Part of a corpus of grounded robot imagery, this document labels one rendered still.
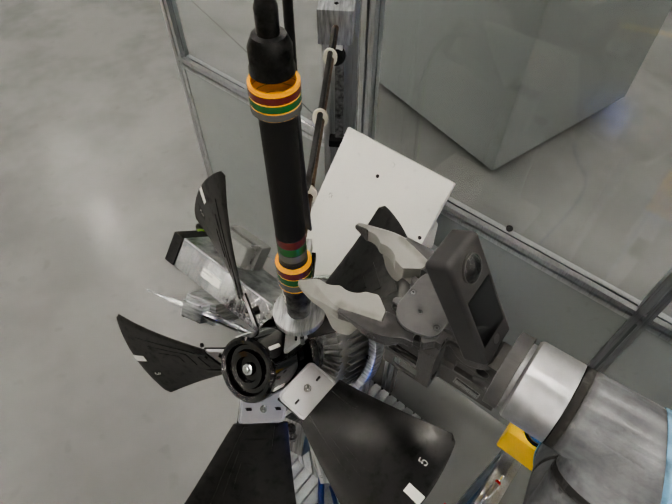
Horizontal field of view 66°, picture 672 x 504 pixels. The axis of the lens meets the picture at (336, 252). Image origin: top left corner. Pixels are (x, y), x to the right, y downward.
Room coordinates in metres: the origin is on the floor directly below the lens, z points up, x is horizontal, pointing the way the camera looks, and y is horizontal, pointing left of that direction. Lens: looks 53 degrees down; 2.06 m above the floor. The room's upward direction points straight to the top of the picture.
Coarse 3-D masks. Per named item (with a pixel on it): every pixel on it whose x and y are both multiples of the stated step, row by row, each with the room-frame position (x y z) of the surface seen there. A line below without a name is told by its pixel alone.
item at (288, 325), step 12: (312, 252) 0.41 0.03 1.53; (312, 264) 0.39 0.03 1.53; (276, 300) 0.37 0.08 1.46; (276, 312) 0.35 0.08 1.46; (312, 312) 0.35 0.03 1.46; (324, 312) 0.36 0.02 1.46; (276, 324) 0.34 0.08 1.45; (288, 324) 0.34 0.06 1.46; (300, 324) 0.34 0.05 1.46; (312, 324) 0.34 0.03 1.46
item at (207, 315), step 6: (156, 294) 0.65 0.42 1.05; (168, 300) 0.62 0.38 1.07; (174, 300) 0.62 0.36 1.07; (180, 300) 0.62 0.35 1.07; (180, 306) 0.60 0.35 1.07; (204, 312) 0.57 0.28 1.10; (210, 312) 0.57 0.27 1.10; (204, 318) 0.56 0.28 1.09; (210, 318) 0.56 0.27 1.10; (216, 318) 0.55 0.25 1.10; (222, 318) 0.55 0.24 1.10; (216, 324) 0.55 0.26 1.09; (222, 324) 0.54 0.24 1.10; (228, 324) 0.54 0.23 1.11; (234, 324) 0.53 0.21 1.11; (234, 330) 0.52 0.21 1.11; (240, 330) 0.52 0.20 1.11; (246, 330) 0.52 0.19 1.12
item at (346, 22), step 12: (324, 0) 0.97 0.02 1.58; (336, 0) 0.97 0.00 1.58; (348, 0) 0.97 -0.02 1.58; (324, 12) 0.93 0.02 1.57; (336, 12) 0.93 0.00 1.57; (348, 12) 0.93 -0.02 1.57; (324, 24) 0.93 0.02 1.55; (336, 24) 0.93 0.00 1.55; (348, 24) 0.93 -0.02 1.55; (324, 36) 0.93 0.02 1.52; (348, 36) 0.93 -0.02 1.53
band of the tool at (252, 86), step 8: (296, 72) 0.37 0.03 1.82; (248, 80) 0.36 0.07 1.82; (288, 80) 0.38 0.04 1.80; (296, 80) 0.36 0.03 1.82; (248, 88) 0.35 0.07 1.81; (256, 88) 0.37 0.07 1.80; (264, 88) 0.38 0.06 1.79; (272, 88) 0.38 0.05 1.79; (280, 88) 0.38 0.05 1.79; (288, 88) 0.38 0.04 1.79; (296, 88) 0.35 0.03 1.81; (264, 96) 0.34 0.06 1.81; (272, 96) 0.34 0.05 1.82; (280, 96) 0.34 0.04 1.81; (288, 104) 0.34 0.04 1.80; (288, 112) 0.34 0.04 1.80
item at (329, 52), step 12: (288, 0) 0.44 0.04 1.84; (288, 12) 0.44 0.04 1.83; (288, 24) 0.44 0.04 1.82; (324, 60) 0.83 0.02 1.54; (336, 60) 0.82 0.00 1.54; (324, 72) 0.76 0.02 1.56; (324, 84) 0.73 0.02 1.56; (324, 96) 0.70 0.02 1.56; (300, 120) 0.45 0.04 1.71; (312, 144) 0.58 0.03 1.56; (312, 156) 0.55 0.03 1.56; (312, 168) 0.53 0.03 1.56; (312, 192) 0.49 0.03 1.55
